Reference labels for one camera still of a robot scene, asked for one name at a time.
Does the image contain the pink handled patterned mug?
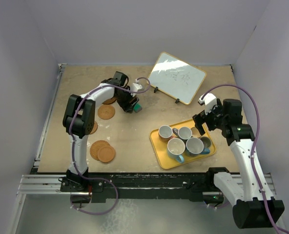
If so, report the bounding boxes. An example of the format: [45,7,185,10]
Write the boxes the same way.
[158,125,177,142]

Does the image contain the light woven coaster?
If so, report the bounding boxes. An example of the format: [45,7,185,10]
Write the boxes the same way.
[89,140,110,160]
[97,105,115,120]

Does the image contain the small whiteboard with wooden frame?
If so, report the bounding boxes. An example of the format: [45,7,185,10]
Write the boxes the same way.
[148,52,206,105]

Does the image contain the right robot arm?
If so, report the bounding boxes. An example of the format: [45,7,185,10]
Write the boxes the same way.
[193,94,285,229]

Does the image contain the plain orange coaster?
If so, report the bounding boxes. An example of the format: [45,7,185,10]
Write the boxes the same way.
[97,146,116,163]
[90,121,98,134]

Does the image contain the green whiteboard eraser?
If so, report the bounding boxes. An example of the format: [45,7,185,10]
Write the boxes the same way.
[133,103,142,113]

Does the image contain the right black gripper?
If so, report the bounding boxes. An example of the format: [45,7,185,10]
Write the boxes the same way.
[193,99,227,135]

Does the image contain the large teal mug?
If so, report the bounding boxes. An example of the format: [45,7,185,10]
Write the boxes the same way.
[167,138,186,163]

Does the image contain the plain orange front coaster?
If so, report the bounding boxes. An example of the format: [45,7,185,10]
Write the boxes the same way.
[97,146,116,163]

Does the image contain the light woven front coaster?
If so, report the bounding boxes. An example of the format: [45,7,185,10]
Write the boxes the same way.
[89,140,110,160]

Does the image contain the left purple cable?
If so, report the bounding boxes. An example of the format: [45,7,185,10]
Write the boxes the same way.
[70,77,151,215]

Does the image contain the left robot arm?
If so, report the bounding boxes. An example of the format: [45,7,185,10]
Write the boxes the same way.
[62,72,144,191]

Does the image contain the small orange cup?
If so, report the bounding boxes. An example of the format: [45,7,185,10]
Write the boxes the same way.
[191,127,201,138]

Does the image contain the blue patterned mug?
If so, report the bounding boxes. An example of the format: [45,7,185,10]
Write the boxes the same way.
[186,137,210,157]

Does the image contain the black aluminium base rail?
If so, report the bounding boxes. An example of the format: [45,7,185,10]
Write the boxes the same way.
[17,167,274,203]

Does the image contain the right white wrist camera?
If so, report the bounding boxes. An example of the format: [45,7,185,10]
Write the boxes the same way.
[198,93,217,115]

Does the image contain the small grey cup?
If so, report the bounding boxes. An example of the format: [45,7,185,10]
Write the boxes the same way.
[199,136,212,148]

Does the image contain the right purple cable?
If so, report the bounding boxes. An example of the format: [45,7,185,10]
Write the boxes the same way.
[202,84,289,234]

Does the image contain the purple cable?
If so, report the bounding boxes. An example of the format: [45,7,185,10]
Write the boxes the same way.
[202,84,289,234]
[70,77,151,215]

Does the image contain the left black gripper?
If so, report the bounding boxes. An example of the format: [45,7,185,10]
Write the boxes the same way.
[115,87,139,113]

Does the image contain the grey handled mug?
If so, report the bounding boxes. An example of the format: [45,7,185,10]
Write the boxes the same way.
[178,127,192,141]

